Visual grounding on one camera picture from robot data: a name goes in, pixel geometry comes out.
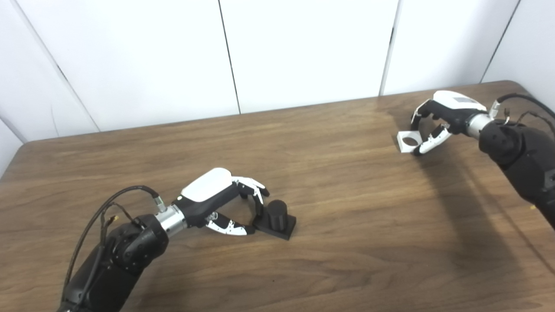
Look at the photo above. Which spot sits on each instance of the white square piece with hole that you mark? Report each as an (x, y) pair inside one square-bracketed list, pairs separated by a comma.
[(403, 146)]

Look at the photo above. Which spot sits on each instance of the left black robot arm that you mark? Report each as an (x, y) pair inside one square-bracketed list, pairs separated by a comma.
[(125, 255)]

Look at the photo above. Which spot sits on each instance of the black peg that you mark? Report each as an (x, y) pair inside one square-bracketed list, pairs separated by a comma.
[(275, 216)]

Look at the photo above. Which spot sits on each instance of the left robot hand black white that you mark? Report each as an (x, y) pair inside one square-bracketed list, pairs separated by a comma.
[(206, 186)]

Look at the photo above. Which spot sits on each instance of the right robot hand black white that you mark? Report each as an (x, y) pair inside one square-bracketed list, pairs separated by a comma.
[(453, 106)]

